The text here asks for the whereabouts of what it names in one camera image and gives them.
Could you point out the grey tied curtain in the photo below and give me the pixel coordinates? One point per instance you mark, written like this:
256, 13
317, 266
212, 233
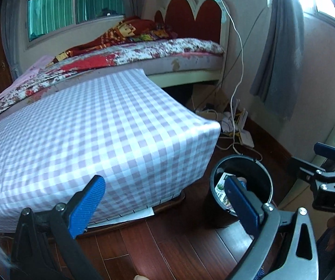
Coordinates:
281, 58

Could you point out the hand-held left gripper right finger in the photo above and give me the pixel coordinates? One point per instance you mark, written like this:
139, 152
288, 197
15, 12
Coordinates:
240, 207

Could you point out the cardboard box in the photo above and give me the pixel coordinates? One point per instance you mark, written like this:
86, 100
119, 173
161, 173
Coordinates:
214, 100

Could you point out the window with green curtain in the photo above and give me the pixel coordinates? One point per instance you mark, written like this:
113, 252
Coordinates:
74, 5

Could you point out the white cabinet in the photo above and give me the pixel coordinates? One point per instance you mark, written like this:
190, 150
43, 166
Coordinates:
298, 186

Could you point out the white router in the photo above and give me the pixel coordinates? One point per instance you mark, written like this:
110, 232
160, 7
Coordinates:
246, 138

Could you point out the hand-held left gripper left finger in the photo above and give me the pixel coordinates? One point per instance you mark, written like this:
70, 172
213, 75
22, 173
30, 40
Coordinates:
85, 207

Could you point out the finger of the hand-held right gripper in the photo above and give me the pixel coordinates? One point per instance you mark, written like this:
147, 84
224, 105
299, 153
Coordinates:
328, 151
304, 167

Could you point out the checked tablecloth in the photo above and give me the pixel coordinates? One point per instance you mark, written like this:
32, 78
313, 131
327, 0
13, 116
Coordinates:
97, 140

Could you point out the red and white headboard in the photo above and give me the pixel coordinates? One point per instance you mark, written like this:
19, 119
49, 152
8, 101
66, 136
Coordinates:
193, 17

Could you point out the black trash bin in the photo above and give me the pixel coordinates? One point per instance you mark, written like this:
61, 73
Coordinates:
218, 218

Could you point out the floral bedsheet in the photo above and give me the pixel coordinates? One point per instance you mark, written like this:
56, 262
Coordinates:
170, 49

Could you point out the red printed blanket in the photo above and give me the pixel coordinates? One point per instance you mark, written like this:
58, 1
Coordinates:
118, 35

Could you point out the green and white box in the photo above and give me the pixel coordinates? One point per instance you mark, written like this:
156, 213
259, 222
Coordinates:
221, 191

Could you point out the white bed frame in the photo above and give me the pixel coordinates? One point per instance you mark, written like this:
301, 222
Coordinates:
190, 75

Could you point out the pink cloth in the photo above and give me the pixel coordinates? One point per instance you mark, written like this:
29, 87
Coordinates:
24, 78

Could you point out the dark object on windowsill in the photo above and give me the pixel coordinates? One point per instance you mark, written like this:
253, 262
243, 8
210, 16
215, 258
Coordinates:
109, 11

